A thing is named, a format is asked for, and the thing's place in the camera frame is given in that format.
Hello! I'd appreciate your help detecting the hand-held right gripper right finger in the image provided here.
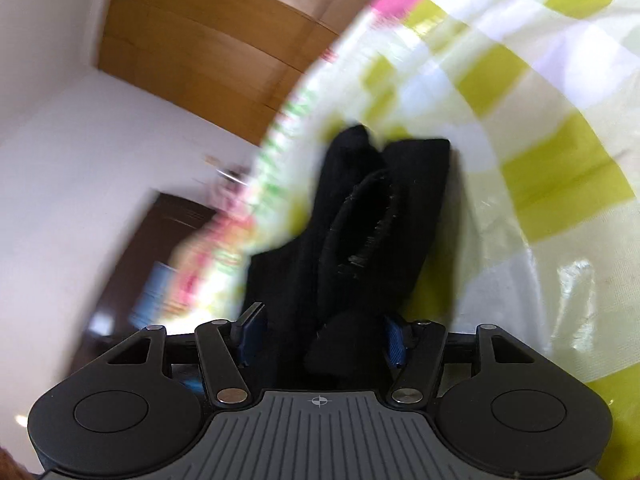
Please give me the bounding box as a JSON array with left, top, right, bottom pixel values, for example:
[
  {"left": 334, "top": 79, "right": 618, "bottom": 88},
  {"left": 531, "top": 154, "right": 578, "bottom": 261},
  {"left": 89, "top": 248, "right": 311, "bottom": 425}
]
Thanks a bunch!
[{"left": 384, "top": 315, "right": 543, "bottom": 407}]

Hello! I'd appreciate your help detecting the blue cloth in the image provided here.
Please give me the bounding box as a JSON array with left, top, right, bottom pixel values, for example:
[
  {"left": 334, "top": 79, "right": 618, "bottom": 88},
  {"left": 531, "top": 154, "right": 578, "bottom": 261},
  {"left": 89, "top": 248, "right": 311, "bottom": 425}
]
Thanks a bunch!
[{"left": 129, "top": 260, "right": 177, "bottom": 332}]

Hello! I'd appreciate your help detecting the black textured sweater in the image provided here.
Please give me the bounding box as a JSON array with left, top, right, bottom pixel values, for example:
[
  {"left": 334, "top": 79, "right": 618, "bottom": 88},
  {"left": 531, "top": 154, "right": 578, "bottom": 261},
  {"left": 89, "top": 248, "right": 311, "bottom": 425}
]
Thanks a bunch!
[{"left": 241, "top": 125, "right": 452, "bottom": 392}]

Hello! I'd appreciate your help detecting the wooden wardrobe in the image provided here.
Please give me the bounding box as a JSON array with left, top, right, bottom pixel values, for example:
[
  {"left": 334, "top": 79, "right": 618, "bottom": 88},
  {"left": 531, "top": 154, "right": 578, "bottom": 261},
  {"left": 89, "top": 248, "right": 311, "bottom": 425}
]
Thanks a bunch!
[{"left": 96, "top": 0, "right": 383, "bottom": 147}]

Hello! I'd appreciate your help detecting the green checkered bed quilt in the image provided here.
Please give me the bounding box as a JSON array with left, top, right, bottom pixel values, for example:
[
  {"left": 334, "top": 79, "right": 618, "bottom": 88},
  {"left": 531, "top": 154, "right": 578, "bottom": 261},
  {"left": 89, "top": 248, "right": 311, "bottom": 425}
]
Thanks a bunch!
[{"left": 170, "top": 0, "right": 640, "bottom": 471}]

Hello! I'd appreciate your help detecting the dark wooden headboard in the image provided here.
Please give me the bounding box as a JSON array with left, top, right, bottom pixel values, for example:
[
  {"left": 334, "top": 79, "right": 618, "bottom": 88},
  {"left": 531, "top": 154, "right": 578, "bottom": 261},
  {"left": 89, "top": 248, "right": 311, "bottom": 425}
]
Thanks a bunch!
[{"left": 70, "top": 190, "right": 217, "bottom": 373}]

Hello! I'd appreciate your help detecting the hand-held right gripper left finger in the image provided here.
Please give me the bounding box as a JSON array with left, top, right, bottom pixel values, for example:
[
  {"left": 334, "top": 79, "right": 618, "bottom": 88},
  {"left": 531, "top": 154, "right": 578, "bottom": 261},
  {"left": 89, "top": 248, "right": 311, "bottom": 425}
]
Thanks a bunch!
[{"left": 94, "top": 301, "right": 266, "bottom": 407}]

